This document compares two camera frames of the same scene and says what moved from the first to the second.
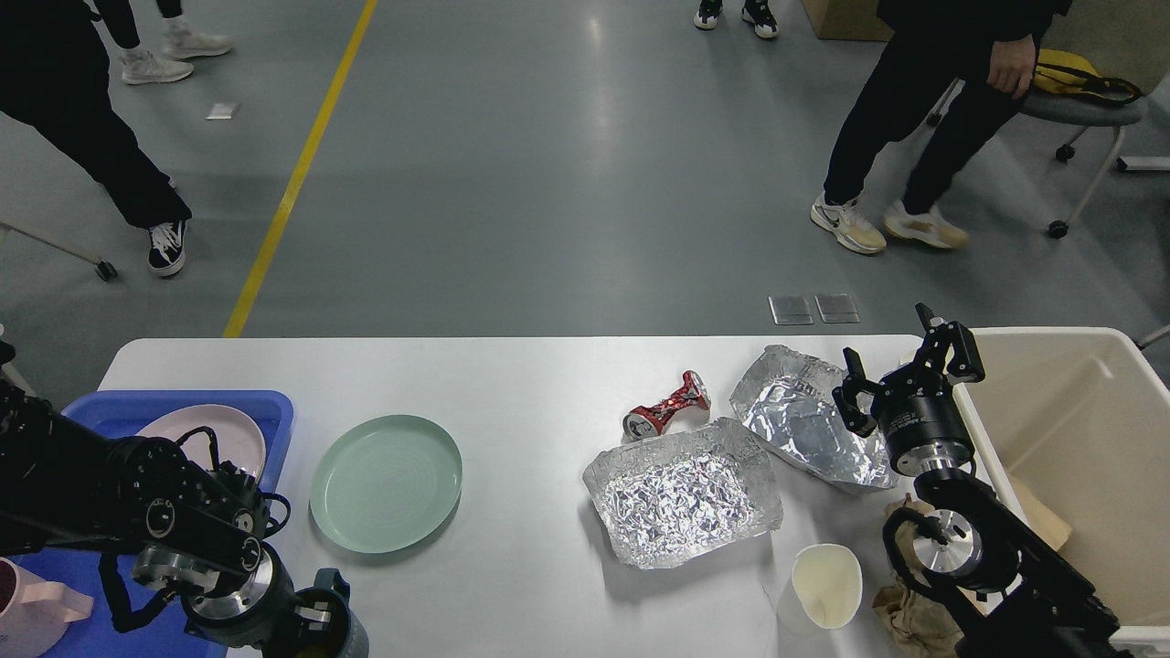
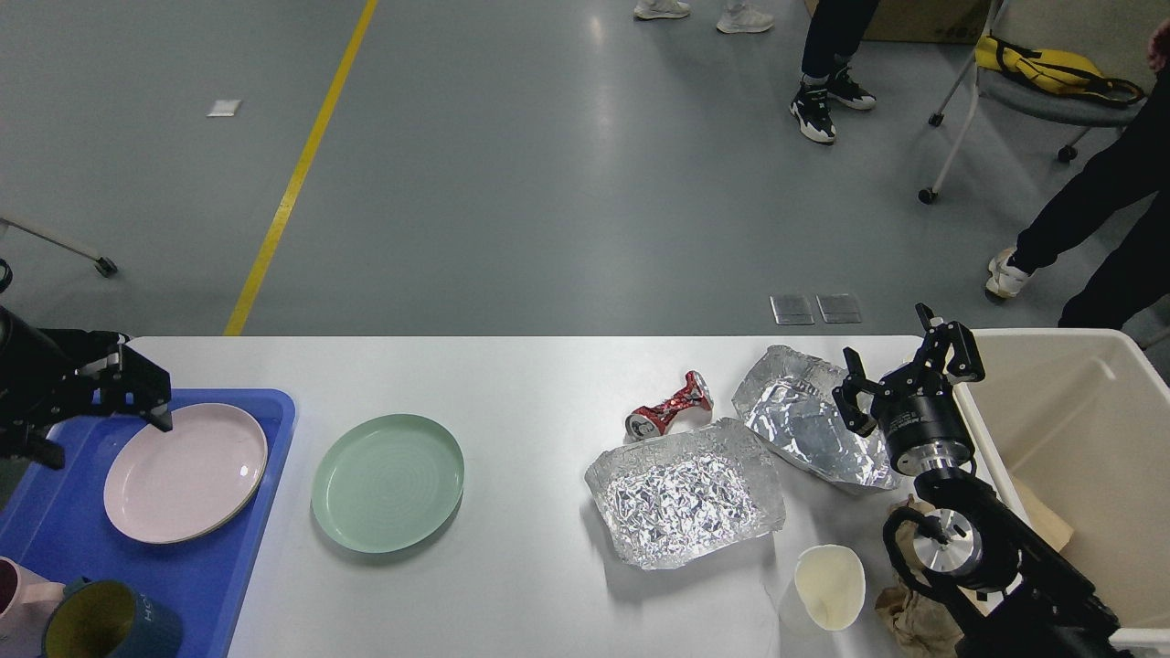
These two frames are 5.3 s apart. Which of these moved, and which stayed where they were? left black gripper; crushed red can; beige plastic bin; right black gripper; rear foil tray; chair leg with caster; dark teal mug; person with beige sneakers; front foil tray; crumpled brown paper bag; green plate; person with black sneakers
Moved: person with black sneakers; left black gripper; dark teal mug; person with beige sneakers
Stayed: beige plastic bin; crushed red can; crumpled brown paper bag; front foil tray; right black gripper; green plate; chair leg with caster; rear foil tray
